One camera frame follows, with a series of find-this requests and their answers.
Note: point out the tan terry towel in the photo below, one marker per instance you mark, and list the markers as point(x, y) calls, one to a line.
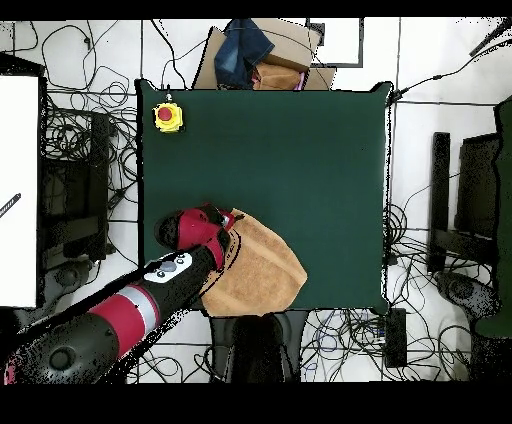
point(264, 272)

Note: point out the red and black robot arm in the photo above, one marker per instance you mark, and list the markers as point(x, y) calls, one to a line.
point(124, 316)

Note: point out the black flat bar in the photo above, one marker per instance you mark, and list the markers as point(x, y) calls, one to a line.
point(440, 180)

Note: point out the dark green tablecloth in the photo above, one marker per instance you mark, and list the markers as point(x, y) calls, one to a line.
point(260, 160)

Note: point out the yellow emergency stop button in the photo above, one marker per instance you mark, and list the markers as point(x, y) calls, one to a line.
point(168, 118)

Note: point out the brown folded cloth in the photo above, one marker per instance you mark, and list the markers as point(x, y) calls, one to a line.
point(276, 78)

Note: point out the pink cloth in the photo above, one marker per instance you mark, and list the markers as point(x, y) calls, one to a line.
point(300, 82)

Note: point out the black equipment rack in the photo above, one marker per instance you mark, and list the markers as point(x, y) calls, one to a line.
point(76, 192)

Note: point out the blue denim jeans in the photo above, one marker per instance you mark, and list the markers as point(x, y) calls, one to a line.
point(240, 52)

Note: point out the brown cardboard box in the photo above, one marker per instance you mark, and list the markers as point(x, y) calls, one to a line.
point(292, 44)

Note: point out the black power box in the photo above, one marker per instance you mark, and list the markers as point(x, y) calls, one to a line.
point(396, 340)

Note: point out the white table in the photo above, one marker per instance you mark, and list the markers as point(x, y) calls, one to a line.
point(20, 160)

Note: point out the black stand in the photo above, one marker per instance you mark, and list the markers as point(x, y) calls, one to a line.
point(476, 180)

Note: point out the black rod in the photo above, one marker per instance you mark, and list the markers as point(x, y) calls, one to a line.
point(490, 38)

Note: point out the black pedestal foot with knob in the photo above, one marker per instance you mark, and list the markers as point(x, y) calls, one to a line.
point(296, 340)
point(220, 352)

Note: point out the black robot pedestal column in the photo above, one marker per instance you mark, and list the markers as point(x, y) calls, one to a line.
point(256, 352)

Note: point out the black square frame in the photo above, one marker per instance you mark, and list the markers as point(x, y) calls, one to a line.
point(340, 64)

